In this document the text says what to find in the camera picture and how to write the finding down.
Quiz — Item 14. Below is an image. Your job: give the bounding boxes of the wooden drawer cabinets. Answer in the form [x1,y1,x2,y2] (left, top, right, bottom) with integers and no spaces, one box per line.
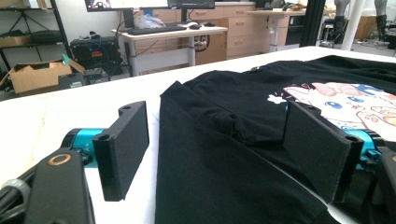
[152,3,290,60]

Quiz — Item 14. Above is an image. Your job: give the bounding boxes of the small black monitor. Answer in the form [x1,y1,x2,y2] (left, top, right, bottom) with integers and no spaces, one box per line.
[167,0,217,22]

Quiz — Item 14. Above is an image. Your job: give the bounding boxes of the white-legged wooden desk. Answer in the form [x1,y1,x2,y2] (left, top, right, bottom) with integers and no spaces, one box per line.
[111,25,229,77]

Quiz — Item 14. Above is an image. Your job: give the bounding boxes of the black keyboard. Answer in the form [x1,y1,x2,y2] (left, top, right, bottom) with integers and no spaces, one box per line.
[125,24,188,36]

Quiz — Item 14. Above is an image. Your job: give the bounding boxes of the clear plastic bag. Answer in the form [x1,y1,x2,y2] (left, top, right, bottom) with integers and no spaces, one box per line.
[134,13,166,30]

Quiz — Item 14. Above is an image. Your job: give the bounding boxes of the black T-shirt with cartoon print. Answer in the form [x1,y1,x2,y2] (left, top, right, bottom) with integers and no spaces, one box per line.
[154,55,396,224]

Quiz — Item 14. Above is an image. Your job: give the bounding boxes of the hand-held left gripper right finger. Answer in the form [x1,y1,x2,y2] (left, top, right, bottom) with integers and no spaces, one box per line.
[282,101,364,204]

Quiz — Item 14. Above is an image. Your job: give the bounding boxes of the open cardboard box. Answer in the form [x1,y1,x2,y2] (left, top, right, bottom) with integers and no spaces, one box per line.
[0,59,87,96]

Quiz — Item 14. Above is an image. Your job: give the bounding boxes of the black metal shelf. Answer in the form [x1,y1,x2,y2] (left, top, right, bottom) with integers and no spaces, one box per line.
[0,0,74,73]

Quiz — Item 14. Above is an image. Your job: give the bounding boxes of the white metal stand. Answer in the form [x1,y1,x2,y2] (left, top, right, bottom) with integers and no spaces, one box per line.
[340,0,367,51]

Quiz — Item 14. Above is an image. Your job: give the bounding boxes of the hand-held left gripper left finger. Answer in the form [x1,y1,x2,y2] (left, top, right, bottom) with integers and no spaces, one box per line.
[92,101,149,203]

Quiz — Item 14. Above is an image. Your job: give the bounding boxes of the wooden table with white leg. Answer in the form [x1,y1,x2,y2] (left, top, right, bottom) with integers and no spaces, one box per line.
[245,8,307,53]

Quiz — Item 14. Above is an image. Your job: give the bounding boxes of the wide black monitor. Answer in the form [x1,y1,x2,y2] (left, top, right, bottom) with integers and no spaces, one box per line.
[84,0,171,29]

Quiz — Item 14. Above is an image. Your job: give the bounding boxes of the black aluminium post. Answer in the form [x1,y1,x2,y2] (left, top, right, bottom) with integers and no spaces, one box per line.
[300,0,326,48]

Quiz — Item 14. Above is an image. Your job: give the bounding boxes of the black equipment case with cables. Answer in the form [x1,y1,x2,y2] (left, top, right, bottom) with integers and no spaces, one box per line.
[69,35,123,70]

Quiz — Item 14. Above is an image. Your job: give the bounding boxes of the white foam mat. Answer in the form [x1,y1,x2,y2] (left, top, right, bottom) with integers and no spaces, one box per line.
[0,46,396,224]

